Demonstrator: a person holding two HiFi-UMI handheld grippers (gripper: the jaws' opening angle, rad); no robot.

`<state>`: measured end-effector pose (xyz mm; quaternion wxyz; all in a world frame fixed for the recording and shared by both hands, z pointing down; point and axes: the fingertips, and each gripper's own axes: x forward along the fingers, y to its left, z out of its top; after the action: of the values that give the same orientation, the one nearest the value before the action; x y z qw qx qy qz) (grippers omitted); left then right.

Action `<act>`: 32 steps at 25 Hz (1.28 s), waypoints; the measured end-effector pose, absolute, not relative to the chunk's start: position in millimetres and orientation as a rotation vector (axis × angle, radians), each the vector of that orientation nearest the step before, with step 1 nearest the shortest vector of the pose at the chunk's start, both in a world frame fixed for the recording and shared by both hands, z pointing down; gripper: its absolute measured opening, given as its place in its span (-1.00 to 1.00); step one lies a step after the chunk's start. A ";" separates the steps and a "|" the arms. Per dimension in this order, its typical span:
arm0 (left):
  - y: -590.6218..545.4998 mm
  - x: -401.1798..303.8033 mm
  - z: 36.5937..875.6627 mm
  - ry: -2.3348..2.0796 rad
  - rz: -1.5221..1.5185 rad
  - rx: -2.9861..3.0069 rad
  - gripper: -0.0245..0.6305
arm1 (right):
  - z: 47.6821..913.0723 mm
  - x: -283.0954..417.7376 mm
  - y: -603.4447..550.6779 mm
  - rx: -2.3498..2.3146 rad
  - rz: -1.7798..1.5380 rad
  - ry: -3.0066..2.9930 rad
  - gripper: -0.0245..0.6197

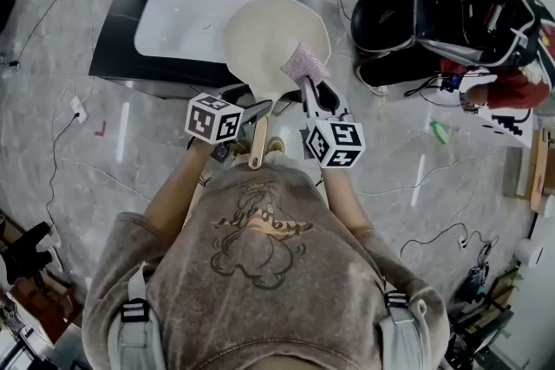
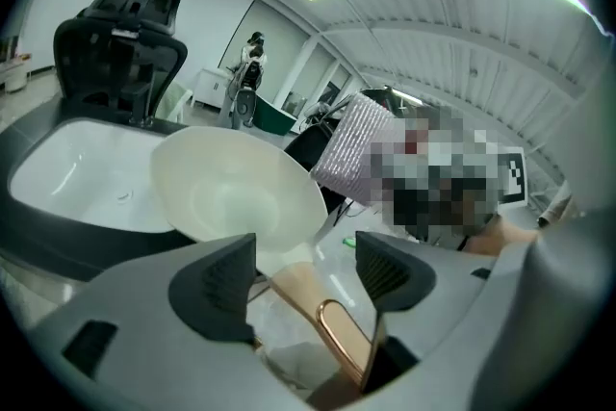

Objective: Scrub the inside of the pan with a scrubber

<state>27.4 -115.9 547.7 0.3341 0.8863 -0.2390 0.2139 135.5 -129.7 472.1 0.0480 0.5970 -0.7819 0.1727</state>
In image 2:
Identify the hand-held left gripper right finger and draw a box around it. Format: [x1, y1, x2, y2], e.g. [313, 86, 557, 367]
[354, 229, 504, 395]

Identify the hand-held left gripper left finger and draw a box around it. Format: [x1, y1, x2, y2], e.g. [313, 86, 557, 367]
[26, 233, 314, 411]

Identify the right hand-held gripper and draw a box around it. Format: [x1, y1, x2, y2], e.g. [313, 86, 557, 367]
[384, 110, 529, 246]

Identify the grey scouring sponge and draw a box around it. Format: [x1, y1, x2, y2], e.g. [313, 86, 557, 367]
[309, 91, 394, 208]

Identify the cream frying pan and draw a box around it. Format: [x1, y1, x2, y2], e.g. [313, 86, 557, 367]
[148, 125, 387, 396]

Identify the person's right forearm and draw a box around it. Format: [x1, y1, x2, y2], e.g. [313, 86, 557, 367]
[464, 214, 544, 256]

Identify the dark sink cabinet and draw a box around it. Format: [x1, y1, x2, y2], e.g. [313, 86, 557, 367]
[0, 103, 206, 285]

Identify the white sink basin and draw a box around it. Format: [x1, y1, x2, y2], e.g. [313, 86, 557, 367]
[8, 116, 193, 236]

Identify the white low cabinet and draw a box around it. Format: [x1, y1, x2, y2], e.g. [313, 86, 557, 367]
[192, 66, 238, 111]

